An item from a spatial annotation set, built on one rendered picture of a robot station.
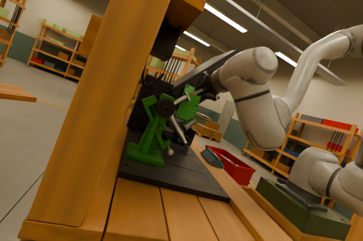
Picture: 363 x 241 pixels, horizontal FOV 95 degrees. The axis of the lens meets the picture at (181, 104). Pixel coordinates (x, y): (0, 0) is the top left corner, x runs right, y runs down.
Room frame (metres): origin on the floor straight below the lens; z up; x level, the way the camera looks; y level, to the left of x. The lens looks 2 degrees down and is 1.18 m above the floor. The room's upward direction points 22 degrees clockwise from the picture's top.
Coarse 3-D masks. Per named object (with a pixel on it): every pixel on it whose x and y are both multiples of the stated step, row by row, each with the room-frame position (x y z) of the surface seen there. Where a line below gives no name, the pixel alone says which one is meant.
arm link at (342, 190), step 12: (360, 144) 0.67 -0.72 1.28; (360, 156) 0.66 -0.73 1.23; (348, 168) 0.69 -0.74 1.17; (360, 168) 0.66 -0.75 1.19; (336, 180) 0.72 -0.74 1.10; (348, 180) 0.67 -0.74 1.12; (360, 180) 0.64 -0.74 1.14; (336, 192) 0.71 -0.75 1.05; (348, 192) 0.67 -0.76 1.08; (360, 192) 0.64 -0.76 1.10; (348, 204) 0.67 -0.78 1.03; (360, 204) 0.64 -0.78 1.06; (360, 216) 0.66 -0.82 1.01
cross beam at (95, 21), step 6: (96, 18) 0.36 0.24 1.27; (102, 18) 0.37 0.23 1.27; (90, 24) 0.36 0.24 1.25; (96, 24) 0.36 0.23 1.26; (90, 30) 0.36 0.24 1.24; (96, 30) 0.36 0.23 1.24; (84, 36) 0.36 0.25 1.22; (90, 36) 0.36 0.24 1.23; (84, 42) 0.36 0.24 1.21; (90, 42) 0.36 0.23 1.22; (84, 48) 0.36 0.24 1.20; (90, 48) 0.36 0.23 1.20; (84, 54) 0.36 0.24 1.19
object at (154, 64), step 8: (192, 48) 3.67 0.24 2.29; (152, 56) 4.19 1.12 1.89; (176, 56) 3.78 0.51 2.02; (184, 56) 3.68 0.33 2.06; (192, 56) 3.70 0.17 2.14; (200, 56) 4.03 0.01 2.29; (152, 64) 4.15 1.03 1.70; (160, 64) 4.25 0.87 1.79; (176, 64) 3.74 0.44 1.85; (160, 72) 3.89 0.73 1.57; (168, 72) 3.80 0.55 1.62; (176, 72) 3.70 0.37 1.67; (184, 72) 3.65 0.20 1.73
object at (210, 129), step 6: (198, 126) 7.20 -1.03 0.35; (204, 126) 7.25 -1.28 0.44; (210, 126) 7.58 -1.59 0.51; (216, 126) 7.72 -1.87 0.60; (198, 132) 7.06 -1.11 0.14; (204, 132) 6.99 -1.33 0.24; (210, 132) 7.15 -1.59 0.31; (216, 132) 7.28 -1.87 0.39; (210, 138) 7.17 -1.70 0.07; (216, 138) 7.35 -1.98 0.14
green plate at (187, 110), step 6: (186, 84) 1.01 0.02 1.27; (186, 90) 1.01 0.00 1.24; (192, 90) 1.02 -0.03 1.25; (192, 96) 1.01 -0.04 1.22; (198, 96) 1.03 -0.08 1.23; (186, 102) 1.00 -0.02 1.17; (192, 102) 1.01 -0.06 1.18; (198, 102) 1.02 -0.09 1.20; (180, 108) 0.98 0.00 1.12; (186, 108) 0.99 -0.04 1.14; (192, 108) 1.00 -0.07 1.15; (180, 114) 0.97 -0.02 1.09; (186, 114) 0.99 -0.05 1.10; (192, 114) 1.00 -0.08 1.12; (186, 120) 0.98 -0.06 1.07
